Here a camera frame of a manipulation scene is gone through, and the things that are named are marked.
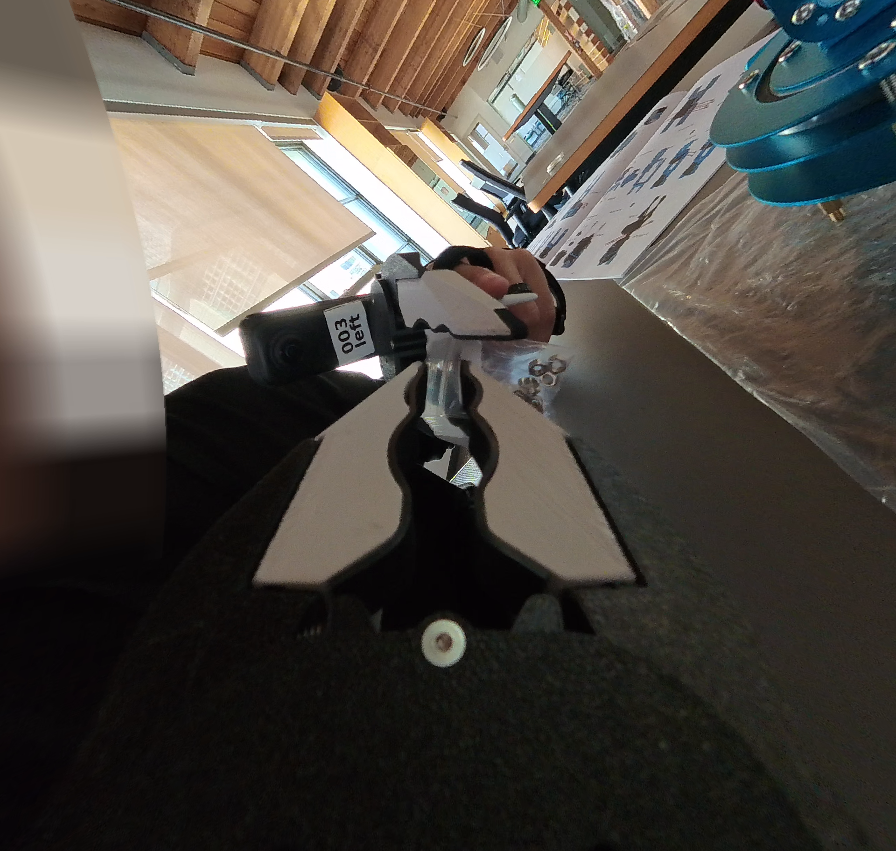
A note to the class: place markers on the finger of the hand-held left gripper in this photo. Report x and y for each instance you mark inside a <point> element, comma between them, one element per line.
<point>455,305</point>
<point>441,345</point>

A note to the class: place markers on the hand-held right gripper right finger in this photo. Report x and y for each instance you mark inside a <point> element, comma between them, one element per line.
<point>553,515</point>

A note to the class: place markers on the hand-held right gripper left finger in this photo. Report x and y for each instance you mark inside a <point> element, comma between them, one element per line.
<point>336,508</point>

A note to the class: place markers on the small clear screw bag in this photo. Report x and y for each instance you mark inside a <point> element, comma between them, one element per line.
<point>542,375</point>

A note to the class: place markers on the blue toy robot arm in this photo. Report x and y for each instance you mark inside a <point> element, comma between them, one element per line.
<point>805,95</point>

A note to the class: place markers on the person's left hand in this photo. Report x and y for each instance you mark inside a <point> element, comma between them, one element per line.
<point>521,267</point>

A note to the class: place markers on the large paned window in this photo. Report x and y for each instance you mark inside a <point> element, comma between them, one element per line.
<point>353,267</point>

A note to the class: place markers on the black office chair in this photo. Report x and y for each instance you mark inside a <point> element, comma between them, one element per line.
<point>518,225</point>

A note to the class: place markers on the printed instruction sheet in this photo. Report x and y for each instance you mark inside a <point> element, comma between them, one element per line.
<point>630,200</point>

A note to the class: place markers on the grey table with wood edge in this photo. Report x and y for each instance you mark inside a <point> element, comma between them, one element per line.
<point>630,74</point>

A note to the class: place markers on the large clear plastic bag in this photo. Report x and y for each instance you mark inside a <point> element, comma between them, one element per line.
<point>784,305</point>

